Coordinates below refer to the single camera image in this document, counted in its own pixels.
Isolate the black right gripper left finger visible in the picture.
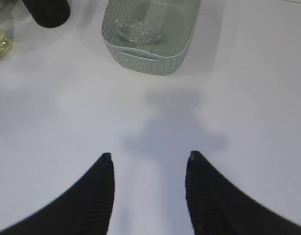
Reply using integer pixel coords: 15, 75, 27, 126
0, 153, 115, 235

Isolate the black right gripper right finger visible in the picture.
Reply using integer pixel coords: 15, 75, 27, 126
185, 151, 301, 235

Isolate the clear plastic sheet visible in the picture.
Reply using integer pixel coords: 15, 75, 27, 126
115, 19, 161, 48

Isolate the green woven plastic basket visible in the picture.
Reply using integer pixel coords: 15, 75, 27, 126
101, 0, 201, 76

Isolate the black mesh pen holder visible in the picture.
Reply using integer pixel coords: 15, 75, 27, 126
22, 0, 70, 28

